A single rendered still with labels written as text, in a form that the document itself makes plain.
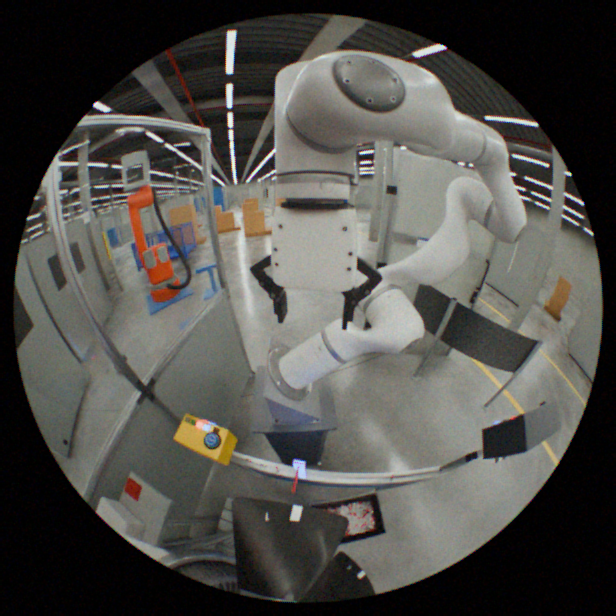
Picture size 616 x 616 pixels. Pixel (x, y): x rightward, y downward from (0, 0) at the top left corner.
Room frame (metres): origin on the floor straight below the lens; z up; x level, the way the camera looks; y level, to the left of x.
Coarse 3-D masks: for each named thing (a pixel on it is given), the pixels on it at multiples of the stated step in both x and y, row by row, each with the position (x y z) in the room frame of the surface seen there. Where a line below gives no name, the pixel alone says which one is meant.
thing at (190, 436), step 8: (192, 416) 0.18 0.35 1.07; (184, 424) 0.15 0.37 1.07; (208, 424) 0.17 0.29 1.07; (184, 432) 0.12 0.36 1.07; (192, 432) 0.13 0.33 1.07; (200, 432) 0.13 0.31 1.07; (208, 432) 0.14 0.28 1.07; (224, 432) 0.15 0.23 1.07; (176, 440) 0.09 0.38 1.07; (184, 440) 0.10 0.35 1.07; (192, 440) 0.10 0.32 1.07; (200, 440) 0.11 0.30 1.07; (224, 440) 0.13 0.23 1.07; (232, 440) 0.14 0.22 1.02; (192, 448) 0.08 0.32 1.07; (200, 448) 0.09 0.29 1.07; (208, 448) 0.09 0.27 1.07; (216, 448) 0.10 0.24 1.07; (224, 448) 0.11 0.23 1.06; (232, 448) 0.12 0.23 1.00; (208, 456) 0.07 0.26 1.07; (216, 456) 0.07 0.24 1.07; (224, 456) 0.08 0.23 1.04; (224, 464) 0.06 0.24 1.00
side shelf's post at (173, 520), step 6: (174, 516) -0.28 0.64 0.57; (180, 516) -0.28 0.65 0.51; (186, 516) -0.28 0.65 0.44; (192, 516) -0.28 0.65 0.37; (198, 516) -0.28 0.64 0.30; (204, 516) -0.28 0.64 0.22; (210, 516) -0.28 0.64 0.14; (216, 516) -0.28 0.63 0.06; (168, 522) -0.31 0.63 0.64; (174, 522) -0.31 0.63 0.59; (180, 522) -0.31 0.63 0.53; (186, 522) -0.31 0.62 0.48; (192, 522) -0.31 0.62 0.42; (198, 522) -0.31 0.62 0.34; (204, 522) -0.32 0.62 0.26
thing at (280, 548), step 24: (240, 504) -0.03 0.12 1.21; (264, 504) -0.03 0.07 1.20; (288, 504) -0.02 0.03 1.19; (240, 528) -0.09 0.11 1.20; (264, 528) -0.08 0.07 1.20; (288, 528) -0.07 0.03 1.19; (312, 528) -0.08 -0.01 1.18; (336, 528) -0.08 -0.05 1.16; (240, 552) -0.14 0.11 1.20; (264, 552) -0.13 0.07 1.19; (288, 552) -0.13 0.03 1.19; (312, 552) -0.13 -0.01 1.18; (240, 576) -0.20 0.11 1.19; (264, 576) -0.19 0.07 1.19; (288, 576) -0.19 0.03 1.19; (312, 576) -0.19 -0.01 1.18; (288, 600) -0.25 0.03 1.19
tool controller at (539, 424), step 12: (540, 408) 0.00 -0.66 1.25; (552, 408) -0.04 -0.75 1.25; (516, 420) 0.02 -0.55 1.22; (528, 420) -0.01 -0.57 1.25; (540, 420) -0.04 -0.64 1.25; (552, 420) -0.07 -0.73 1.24; (492, 432) 0.03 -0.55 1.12; (504, 432) 0.01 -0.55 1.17; (516, 432) -0.02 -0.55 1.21; (528, 432) -0.04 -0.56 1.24; (540, 432) -0.07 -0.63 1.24; (552, 432) -0.11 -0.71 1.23; (492, 444) -0.01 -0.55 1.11; (504, 444) -0.03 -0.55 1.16; (516, 444) -0.05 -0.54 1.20; (528, 444) -0.07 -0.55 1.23; (492, 456) -0.04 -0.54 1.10; (504, 456) -0.06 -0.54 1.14
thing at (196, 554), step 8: (176, 552) -0.24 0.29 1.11; (184, 552) -0.23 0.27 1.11; (192, 552) -0.22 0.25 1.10; (200, 552) -0.22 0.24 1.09; (208, 552) -0.21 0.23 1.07; (216, 552) -0.21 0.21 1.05; (160, 560) -0.27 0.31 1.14; (168, 560) -0.26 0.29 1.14; (176, 560) -0.25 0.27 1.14; (184, 560) -0.24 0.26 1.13; (192, 560) -0.24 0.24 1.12; (216, 560) -0.23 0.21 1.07; (224, 560) -0.23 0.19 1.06; (232, 560) -0.23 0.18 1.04
